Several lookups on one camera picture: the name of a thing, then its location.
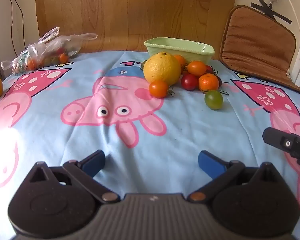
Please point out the orange tomato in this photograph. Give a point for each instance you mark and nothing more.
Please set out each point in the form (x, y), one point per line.
(32, 64)
(158, 89)
(63, 58)
(197, 68)

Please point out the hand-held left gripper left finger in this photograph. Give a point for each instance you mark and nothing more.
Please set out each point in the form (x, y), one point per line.
(93, 162)

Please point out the brown seat cushion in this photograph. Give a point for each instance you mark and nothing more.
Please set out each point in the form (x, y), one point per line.
(257, 45)

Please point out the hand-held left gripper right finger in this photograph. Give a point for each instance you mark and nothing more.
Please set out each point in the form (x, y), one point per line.
(210, 163)

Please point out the dark red tomato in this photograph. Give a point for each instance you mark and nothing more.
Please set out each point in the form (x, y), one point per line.
(219, 82)
(209, 69)

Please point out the light green plastic basket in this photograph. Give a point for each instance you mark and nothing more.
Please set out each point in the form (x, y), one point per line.
(180, 45)

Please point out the clear plastic bag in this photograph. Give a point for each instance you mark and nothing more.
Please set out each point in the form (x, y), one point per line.
(47, 46)

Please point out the wood pattern vinyl sheet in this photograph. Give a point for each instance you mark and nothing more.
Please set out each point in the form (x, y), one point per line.
(130, 12)

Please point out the dark green tomato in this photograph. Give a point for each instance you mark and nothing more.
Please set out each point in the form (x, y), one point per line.
(143, 65)

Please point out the black tape strip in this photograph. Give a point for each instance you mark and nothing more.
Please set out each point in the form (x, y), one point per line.
(261, 0)
(277, 15)

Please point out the cartoon pig printed blanket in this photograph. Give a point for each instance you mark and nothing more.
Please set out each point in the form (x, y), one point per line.
(52, 135)

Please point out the orange tangerine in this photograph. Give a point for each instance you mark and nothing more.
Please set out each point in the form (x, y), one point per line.
(181, 59)
(208, 82)

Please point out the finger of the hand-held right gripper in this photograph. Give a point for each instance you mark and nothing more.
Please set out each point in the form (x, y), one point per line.
(280, 141)

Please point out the large yellow citrus fruit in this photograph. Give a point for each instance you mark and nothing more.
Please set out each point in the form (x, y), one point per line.
(162, 67)

